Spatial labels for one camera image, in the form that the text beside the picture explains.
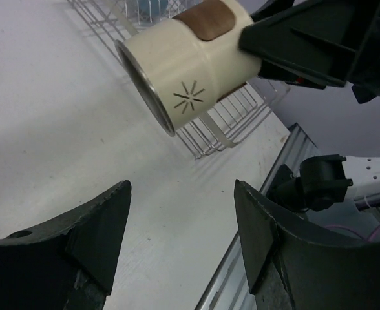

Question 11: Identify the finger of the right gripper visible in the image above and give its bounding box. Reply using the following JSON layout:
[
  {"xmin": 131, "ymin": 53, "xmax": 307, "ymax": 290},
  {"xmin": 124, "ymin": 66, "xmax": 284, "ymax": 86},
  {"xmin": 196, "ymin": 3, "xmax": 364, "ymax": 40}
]
[{"xmin": 238, "ymin": 1, "xmax": 380, "ymax": 87}]

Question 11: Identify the light blue plastic cup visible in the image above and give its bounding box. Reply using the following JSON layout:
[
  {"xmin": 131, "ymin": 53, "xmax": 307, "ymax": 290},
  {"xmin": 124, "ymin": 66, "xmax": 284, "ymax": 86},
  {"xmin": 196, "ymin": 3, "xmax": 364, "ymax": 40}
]
[{"xmin": 137, "ymin": 0, "xmax": 169, "ymax": 17}]

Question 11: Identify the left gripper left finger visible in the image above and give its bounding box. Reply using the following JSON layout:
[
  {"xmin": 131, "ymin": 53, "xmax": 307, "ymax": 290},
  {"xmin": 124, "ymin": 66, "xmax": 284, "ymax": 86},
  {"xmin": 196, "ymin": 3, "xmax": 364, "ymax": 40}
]
[{"xmin": 0, "ymin": 181, "xmax": 131, "ymax": 309}]

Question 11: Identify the aluminium mounting rail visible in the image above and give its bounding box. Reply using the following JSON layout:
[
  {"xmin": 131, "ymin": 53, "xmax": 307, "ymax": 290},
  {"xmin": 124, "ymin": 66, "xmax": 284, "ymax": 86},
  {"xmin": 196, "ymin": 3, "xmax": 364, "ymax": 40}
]
[{"xmin": 196, "ymin": 124, "xmax": 317, "ymax": 309}]

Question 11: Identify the wire dish rack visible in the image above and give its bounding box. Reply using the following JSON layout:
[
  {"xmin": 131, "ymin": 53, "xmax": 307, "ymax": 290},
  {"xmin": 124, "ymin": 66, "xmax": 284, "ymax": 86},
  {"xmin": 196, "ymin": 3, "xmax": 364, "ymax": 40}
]
[{"xmin": 70, "ymin": 1, "xmax": 289, "ymax": 158}]

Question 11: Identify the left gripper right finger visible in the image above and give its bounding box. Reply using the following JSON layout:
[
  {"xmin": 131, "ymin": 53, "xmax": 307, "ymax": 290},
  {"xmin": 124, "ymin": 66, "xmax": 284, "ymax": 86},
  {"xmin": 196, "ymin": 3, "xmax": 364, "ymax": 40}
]
[{"xmin": 234, "ymin": 181, "xmax": 380, "ymax": 309}]

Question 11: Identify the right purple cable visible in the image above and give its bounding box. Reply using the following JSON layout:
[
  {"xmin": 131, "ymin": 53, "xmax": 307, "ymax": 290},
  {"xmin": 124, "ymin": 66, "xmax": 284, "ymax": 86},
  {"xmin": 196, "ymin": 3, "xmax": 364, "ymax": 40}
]
[{"xmin": 322, "ymin": 193, "xmax": 380, "ymax": 242}]

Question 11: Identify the cream tumbler brown band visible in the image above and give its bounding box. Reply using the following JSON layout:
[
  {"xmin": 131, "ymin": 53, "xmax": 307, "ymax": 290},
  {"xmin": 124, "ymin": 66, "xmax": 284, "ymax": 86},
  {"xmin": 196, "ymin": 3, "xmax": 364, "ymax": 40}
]
[{"xmin": 114, "ymin": 1, "xmax": 262, "ymax": 136}]

